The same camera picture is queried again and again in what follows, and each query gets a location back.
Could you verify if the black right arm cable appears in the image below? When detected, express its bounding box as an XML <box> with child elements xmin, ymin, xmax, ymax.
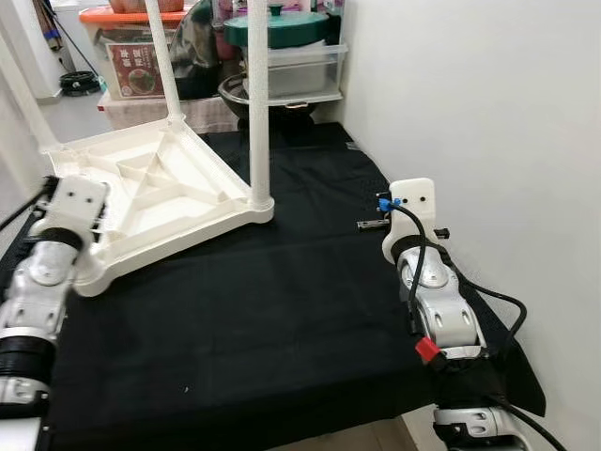
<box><xmin>380</xmin><ymin>202</ymin><xmax>569</xmax><ymax>451</ymax></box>

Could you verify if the black tablecloth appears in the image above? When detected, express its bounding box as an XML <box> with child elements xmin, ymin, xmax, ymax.
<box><xmin>0</xmin><ymin>122</ymin><xmax>547</xmax><ymax>451</ymax></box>

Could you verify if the black robot vacuum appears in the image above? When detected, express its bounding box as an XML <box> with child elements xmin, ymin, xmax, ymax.
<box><xmin>60</xmin><ymin>70</ymin><xmax>102</xmax><ymax>97</ymax></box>

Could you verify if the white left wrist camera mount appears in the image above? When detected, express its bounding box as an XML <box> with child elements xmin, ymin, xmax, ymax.
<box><xmin>52</xmin><ymin>177</ymin><xmax>112</xmax><ymax>247</ymax></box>

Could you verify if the red printed food carton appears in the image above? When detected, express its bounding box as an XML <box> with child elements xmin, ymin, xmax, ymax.
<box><xmin>105</xmin><ymin>42</ymin><xmax>168</xmax><ymax>100</ymax></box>

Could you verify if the white plastic table top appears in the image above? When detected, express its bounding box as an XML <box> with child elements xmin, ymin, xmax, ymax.
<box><xmin>42</xmin><ymin>117</ymin><xmax>276</xmax><ymax>298</ymax></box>

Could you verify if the green pot lid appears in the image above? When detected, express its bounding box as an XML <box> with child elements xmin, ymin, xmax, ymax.
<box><xmin>223</xmin><ymin>5</ymin><xmax>331</xmax><ymax>48</ymax></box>

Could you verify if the thin mop pole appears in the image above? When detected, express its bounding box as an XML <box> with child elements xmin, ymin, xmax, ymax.
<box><xmin>33</xmin><ymin>0</ymin><xmax>100</xmax><ymax>76</ymax></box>

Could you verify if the clear plastic container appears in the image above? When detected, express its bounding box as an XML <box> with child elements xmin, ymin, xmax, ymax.
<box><xmin>246</xmin><ymin>42</ymin><xmax>348</xmax><ymax>104</ymax></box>

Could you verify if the black metal wok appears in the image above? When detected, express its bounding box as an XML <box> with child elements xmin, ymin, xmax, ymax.
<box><xmin>218</xmin><ymin>75</ymin><xmax>320</xmax><ymax>128</ymax></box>

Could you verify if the beige woven bench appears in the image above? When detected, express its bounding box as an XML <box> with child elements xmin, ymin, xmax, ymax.
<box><xmin>99</xmin><ymin>92</ymin><xmax>240</xmax><ymax>132</ymax></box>

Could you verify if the black plastic bag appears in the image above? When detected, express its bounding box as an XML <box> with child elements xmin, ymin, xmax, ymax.
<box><xmin>171</xmin><ymin>5</ymin><xmax>226</xmax><ymax>100</ymax></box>

